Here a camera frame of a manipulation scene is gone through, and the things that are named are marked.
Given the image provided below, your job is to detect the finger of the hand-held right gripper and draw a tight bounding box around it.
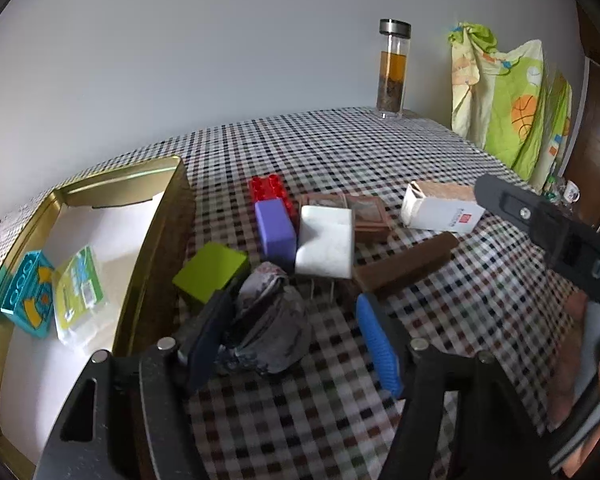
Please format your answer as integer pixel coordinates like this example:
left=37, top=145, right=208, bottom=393
left=474, top=174, right=600, bottom=311

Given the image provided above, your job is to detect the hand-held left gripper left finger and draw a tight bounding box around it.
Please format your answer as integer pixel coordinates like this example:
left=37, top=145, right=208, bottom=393
left=32, top=287, right=237, bottom=480

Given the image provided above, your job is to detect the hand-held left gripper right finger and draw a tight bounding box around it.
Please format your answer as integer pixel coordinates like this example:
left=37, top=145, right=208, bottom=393
left=355, top=292, right=561, bottom=480

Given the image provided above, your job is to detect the grey mottled lump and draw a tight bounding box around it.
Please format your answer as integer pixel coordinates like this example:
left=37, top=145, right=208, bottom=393
left=215, top=261, right=313, bottom=375

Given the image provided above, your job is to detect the green block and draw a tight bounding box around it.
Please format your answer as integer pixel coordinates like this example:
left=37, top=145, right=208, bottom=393
left=172, top=242, right=250, bottom=305

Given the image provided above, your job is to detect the white and orange patterned box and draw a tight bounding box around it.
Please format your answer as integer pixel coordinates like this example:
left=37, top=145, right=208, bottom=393
left=400, top=181, right=486, bottom=233

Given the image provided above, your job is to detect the gold metal tin box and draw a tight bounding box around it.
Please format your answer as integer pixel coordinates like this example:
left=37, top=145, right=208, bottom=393
left=0, top=155, right=197, bottom=480

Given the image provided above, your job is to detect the white charger plug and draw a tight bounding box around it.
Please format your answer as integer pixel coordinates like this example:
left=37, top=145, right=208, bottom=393
left=294, top=205, right=355, bottom=301

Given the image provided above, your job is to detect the person's right hand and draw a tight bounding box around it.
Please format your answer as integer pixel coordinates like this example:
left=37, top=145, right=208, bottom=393
left=547, top=291, right=600, bottom=478

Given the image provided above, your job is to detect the brown bar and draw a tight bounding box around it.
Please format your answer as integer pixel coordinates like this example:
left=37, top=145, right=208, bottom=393
left=352, top=232, right=460, bottom=295

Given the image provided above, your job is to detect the green and yellow printed cloth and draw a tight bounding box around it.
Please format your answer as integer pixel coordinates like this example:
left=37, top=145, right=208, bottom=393
left=447, top=22, right=573, bottom=191

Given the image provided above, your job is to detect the pink-brown patterned box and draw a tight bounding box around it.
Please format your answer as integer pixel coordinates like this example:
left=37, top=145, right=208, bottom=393
left=300, top=192, right=393, bottom=245

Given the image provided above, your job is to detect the purple block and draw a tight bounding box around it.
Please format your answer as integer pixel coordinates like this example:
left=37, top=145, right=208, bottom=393
left=255, top=199, right=297, bottom=271

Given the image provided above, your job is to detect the green and white packet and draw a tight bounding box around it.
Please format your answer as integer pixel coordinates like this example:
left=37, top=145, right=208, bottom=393
left=51, top=245, right=110, bottom=348

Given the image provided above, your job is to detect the white paper lining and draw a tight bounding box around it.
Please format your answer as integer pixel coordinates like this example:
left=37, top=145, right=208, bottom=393
left=0, top=195, right=168, bottom=466

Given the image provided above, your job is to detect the red studded brick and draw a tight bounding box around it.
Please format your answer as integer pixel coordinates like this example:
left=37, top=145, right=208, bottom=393
left=248, top=175, right=301, bottom=221

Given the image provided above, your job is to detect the teal and yellow toy block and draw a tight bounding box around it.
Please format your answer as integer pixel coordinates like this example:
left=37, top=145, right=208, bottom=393
left=0, top=251, right=56, bottom=339

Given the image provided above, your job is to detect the checkered tablecloth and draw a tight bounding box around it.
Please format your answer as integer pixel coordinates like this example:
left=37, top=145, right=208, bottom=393
left=0, top=106, right=600, bottom=480

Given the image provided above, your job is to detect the glass tea bottle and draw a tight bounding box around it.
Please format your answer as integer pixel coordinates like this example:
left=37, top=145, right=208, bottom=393
left=376, top=19, right=412, bottom=120

